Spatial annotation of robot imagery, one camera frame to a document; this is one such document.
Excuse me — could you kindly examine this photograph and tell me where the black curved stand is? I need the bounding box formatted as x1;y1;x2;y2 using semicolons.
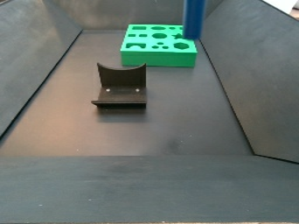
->
90;64;147;107

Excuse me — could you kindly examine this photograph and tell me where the green foam shape board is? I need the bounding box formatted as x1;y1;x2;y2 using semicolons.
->
120;24;197;67

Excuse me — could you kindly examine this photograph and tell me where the blue oval cylinder peg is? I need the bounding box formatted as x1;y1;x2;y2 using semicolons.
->
183;0;207;39

